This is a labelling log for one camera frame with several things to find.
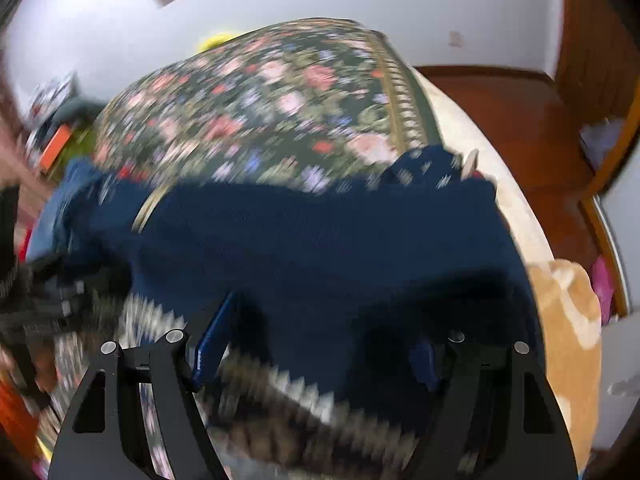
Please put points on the pink slipper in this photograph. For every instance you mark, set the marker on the pink slipper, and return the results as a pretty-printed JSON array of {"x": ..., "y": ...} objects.
[{"x": 601, "y": 285}]

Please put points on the yellow object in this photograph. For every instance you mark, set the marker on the yellow object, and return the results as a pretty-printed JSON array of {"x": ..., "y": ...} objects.
[{"x": 216, "y": 41}]

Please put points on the beige cream printed blanket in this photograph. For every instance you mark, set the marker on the beige cream printed blanket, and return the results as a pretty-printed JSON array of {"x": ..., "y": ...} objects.
[{"x": 565, "y": 320}]

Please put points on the beige cloth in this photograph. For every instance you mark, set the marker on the beige cloth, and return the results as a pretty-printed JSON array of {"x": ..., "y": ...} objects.
[{"x": 470, "y": 162}]

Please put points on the dark grey bag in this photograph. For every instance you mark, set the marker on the dark grey bag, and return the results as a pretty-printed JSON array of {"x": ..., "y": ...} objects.
[{"x": 75, "y": 109}]

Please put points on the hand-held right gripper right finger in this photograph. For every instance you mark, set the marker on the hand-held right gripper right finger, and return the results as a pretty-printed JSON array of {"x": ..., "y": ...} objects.
[{"x": 425, "y": 365}]

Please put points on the dark floral blanket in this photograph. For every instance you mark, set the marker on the dark floral blanket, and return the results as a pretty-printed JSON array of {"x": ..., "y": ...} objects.
[{"x": 260, "y": 85}]

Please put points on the blue denim garment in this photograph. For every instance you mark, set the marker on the blue denim garment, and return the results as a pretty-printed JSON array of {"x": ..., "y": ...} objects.
[{"x": 65, "y": 205}]

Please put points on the orange box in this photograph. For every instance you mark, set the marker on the orange box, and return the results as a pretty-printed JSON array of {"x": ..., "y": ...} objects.
[{"x": 55, "y": 147}]

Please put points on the navy patterned knit sweater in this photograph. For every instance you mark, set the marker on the navy patterned knit sweater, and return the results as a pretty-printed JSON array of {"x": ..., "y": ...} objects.
[{"x": 325, "y": 250}]

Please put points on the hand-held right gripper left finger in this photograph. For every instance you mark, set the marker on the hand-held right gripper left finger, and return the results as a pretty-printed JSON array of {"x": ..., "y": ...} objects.
[{"x": 212, "y": 345}]

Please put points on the white wall socket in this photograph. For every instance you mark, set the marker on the white wall socket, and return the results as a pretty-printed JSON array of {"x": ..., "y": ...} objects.
[{"x": 455, "y": 38}]

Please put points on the white refrigerator with magnets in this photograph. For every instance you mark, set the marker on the white refrigerator with magnets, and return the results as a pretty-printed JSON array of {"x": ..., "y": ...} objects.
[{"x": 620, "y": 360}]

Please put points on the brown wooden door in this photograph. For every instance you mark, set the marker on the brown wooden door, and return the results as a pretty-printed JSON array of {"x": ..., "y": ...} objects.
[{"x": 590, "y": 60}]

